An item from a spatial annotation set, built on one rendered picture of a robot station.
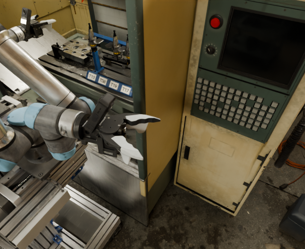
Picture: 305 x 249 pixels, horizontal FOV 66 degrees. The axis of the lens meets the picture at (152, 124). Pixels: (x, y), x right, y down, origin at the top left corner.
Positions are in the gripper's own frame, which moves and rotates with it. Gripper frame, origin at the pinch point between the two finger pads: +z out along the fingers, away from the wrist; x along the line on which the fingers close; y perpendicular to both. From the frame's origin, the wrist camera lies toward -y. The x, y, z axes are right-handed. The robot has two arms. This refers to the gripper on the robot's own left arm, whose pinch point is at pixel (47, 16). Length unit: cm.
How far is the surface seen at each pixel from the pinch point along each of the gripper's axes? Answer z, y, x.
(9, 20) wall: 40, 40, -115
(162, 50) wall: -17, -10, 88
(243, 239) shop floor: 0, 145, 159
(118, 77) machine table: 32, 55, 23
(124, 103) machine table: 11, 58, 43
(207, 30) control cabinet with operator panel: 7, -11, 97
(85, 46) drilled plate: 46, 46, -23
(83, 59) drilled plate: 29, 46, -10
